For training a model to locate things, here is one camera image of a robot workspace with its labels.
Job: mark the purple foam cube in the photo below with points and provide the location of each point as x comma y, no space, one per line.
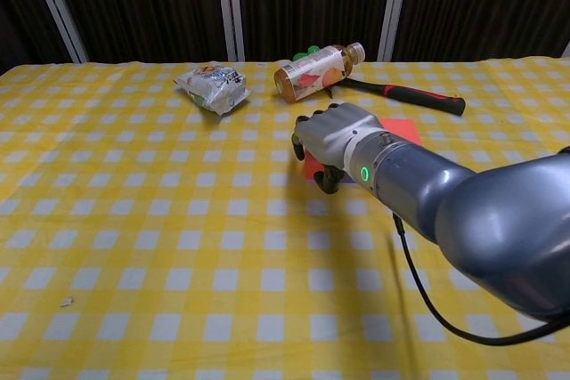
348,180

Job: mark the white frame post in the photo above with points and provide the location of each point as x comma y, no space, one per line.
567,50
394,6
55,6
230,6

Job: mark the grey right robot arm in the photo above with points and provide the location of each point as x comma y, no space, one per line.
445,188

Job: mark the white snack bag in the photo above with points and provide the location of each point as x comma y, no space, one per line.
214,86

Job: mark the small paper scrap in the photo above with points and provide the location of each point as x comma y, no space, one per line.
67,302

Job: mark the large red block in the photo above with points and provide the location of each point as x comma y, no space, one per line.
403,128

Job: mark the black red hammer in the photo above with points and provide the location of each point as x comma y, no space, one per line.
409,94

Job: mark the plastic tea bottle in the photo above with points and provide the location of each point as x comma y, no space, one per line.
307,75

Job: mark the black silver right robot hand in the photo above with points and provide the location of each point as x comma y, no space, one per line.
336,131

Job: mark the green toy block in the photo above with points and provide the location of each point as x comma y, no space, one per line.
305,54

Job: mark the yellow white checkered tablecloth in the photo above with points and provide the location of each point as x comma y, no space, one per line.
156,264

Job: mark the small red foam cube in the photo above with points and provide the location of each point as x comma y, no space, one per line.
310,164

